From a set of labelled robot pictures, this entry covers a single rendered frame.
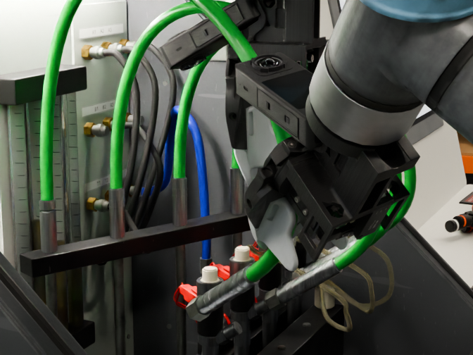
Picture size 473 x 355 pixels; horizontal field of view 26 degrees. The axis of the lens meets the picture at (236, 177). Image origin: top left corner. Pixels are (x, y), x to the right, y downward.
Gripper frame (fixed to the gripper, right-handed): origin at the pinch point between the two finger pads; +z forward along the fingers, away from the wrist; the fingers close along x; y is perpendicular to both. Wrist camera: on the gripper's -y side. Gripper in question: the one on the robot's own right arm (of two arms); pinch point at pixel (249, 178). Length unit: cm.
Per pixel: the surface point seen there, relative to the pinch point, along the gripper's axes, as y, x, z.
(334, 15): -9, 49, -13
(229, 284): 3.8, -12.7, 6.6
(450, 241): 6, 63, 23
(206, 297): 0.9, -11.4, 8.7
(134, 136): -24.7, 19.4, 1.0
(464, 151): -89, 507, 98
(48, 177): -23.7, -0.6, 1.9
